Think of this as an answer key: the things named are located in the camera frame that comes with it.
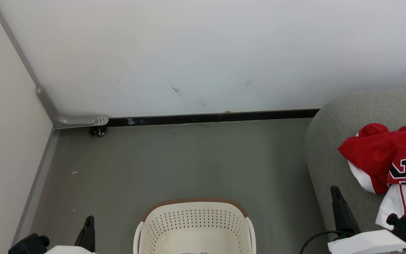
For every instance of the black caster wheel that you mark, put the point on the black caster wheel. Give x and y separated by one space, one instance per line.
100 132

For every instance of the white barcode label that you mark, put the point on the white barcode label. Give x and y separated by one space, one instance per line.
194 252

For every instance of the cream laundry basket brown rim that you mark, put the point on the cream laundry basket brown rim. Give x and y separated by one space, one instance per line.
196 229

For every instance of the red jersey number 23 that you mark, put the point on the red jersey number 23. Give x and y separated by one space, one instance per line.
372 151

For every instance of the grey fabric sofa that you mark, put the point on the grey fabric sofa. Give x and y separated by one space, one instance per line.
330 141

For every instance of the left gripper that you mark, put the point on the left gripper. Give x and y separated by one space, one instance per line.
65 251

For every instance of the red and white garment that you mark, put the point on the red and white garment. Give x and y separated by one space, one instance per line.
393 204

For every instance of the grey metal partition frame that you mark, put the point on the grey metal partition frame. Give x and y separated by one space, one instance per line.
72 121

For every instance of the grey partition bottom rail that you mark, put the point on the grey partition bottom rail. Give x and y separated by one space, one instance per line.
38 183

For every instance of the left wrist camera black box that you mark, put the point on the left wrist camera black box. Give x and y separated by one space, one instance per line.
30 245

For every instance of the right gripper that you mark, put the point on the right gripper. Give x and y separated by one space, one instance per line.
365 243

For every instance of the black wall baseboard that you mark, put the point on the black wall baseboard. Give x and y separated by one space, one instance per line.
206 117

